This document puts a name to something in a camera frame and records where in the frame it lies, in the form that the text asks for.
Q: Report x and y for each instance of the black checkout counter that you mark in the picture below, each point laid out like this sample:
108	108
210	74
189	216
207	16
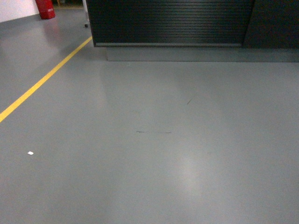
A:
196	30

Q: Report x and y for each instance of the red fire extinguisher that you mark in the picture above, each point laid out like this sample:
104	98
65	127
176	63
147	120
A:
45	8

